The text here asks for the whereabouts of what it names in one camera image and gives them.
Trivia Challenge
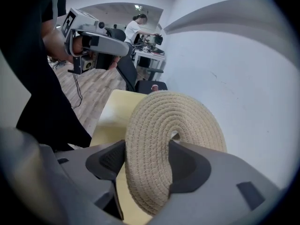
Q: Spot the black office chair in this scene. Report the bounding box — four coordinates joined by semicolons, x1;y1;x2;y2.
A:
105;27;168;95

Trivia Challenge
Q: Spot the white desk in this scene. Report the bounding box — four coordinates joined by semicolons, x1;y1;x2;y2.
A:
133;49;166;70

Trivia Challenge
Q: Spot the cluttered electronic equipment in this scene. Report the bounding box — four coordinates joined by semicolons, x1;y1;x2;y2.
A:
133;42;165;55

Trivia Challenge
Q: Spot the beige woven rope box lid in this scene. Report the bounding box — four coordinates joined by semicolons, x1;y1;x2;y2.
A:
124;90;227;217

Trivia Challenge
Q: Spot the person's black clothing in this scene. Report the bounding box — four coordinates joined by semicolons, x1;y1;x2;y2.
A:
0;0;92;152

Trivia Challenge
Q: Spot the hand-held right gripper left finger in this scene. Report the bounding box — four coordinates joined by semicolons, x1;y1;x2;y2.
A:
38;139;128;221

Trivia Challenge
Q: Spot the person's left hand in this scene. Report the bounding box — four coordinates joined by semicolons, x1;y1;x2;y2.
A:
71;35;120;70

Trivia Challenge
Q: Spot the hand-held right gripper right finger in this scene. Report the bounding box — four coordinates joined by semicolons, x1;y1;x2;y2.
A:
145;139;282;225

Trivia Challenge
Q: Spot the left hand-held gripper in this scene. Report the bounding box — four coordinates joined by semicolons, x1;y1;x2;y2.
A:
61;7;130;75

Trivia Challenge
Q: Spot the person's left forearm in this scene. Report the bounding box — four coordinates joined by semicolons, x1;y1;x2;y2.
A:
41;20;74;63

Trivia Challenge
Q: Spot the thin black cable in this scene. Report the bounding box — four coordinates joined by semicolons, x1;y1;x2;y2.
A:
71;72;83;110

